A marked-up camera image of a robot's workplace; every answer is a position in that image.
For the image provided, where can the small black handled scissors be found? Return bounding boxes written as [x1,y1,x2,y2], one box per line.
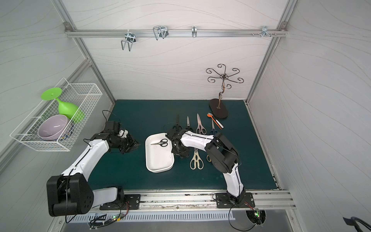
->
[151,139,168,147]

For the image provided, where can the black handled steel scissors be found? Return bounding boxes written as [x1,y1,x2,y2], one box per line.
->
[186,116,193,131]

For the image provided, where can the pink scissors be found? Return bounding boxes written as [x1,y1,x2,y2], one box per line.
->
[196,114,207,135]

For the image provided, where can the white storage box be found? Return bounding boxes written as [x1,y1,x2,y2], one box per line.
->
[145,133,174,173]

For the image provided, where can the cream white scissors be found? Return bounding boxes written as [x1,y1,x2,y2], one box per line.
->
[189,148,204,170]

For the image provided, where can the blue yellow handled scissors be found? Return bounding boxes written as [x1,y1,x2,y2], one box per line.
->
[209,120,217,135]

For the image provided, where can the large black scissors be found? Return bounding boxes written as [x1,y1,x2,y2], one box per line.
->
[173,114,183,132]

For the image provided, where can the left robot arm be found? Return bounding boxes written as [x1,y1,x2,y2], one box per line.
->
[46,130,139,217]

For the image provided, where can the orange spoon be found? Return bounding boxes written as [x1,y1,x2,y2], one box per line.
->
[206,113,222,130]

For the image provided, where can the brown metal hook stand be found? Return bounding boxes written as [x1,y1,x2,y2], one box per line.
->
[206,63,244,119]

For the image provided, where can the green plastic goblet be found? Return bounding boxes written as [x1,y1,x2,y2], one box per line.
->
[41,88,85,123]

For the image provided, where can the lilac bowl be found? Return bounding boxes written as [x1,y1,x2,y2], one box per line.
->
[37,115,70,141]

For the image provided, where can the white vent strip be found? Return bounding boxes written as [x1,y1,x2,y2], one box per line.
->
[67,210,235,223]

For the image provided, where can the looped metal hook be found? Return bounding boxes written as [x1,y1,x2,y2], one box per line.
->
[153,26,169,41]

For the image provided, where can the double prong metal hook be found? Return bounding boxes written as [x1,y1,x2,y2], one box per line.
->
[121,32,136,51]

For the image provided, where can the small metal hook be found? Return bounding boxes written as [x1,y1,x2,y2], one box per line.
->
[191,26,197,38]

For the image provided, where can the round black fan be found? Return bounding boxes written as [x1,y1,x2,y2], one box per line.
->
[246,209,266,225]

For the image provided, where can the right end metal hook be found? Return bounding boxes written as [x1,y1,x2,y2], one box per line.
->
[251,26,277,38]

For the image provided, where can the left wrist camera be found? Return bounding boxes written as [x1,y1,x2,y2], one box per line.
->
[103,121,128,138]

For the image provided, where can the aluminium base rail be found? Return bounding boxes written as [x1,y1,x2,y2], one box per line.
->
[57,189,297,215]

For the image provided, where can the white wire basket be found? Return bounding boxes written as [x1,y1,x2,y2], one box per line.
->
[10,78,102,152]

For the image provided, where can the aluminium top rail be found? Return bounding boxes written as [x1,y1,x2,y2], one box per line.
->
[65,28,288,38]

